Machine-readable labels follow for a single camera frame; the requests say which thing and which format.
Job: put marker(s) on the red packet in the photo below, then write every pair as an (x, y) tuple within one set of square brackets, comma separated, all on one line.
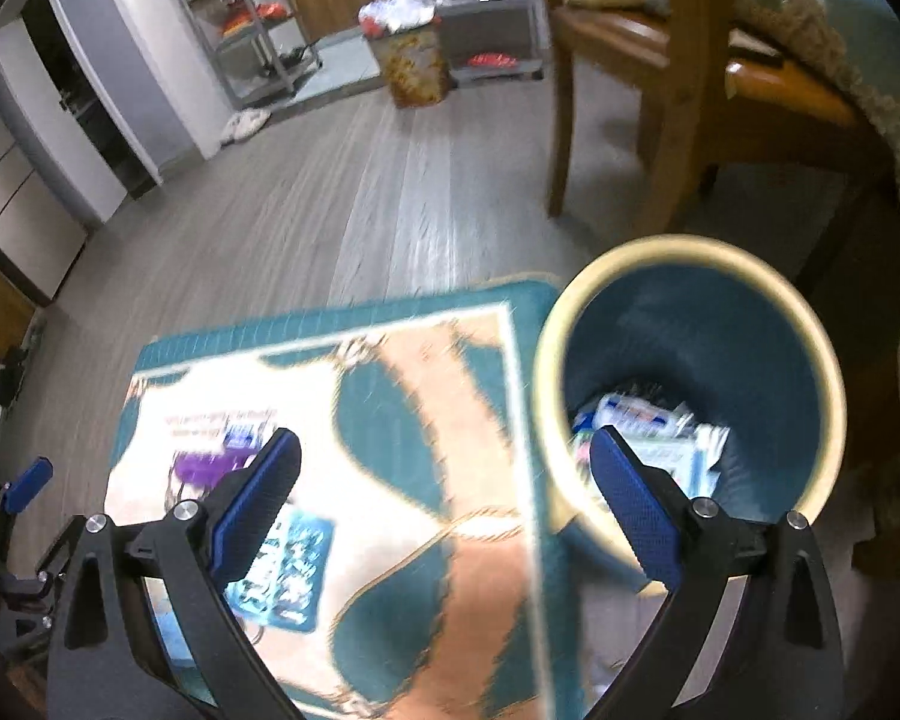
[(493, 60)]

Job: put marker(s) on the white refrigerator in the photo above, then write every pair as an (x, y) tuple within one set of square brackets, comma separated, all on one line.
[(37, 187)]

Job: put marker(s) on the steel shelf rack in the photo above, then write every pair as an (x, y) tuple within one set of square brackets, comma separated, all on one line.
[(255, 30)]

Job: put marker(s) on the white fluffy slipper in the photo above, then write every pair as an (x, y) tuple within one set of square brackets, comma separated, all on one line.
[(232, 131), (255, 120)]

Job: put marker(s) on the teal and orange printed mat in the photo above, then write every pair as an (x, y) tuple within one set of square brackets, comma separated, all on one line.
[(390, 465)]

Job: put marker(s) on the red and orange bag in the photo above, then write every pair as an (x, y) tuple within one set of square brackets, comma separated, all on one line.
[(259, 19)]

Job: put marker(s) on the blue and white wipes packet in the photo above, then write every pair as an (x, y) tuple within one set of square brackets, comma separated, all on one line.
[(630, 414)]

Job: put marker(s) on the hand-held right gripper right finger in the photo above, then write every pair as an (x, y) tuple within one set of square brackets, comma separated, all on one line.
[(637, 510)]

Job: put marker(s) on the wooden chair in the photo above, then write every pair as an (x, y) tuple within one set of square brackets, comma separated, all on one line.
[(682, 75)]

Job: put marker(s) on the blue bin with yellow rim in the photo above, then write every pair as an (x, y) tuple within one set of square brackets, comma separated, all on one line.
[(705, 330)]

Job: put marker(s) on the small blue white packet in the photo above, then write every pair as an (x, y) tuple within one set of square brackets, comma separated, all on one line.
[(241, 436)]

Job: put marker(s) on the grey storage trolley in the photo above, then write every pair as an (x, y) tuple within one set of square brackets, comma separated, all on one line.
[(487, 30)]

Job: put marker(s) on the teal tablecloth with beige trim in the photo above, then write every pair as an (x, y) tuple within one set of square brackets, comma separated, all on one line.
[(855, 30)]

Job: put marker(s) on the floral patterned trash can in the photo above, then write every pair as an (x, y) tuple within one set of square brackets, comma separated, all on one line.
[(412, 64)]

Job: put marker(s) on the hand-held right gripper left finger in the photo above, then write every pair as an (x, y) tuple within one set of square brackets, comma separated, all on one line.
[(259, 502)]

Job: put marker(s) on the light blue printed packet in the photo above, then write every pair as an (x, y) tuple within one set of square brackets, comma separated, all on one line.
[(292, 570)]

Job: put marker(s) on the purple plastic wrapper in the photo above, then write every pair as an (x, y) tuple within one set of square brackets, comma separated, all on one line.
[(202, 469)]

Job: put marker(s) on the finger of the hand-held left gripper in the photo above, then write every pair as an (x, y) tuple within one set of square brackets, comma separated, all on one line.
[(30, 484), (52, 562)]

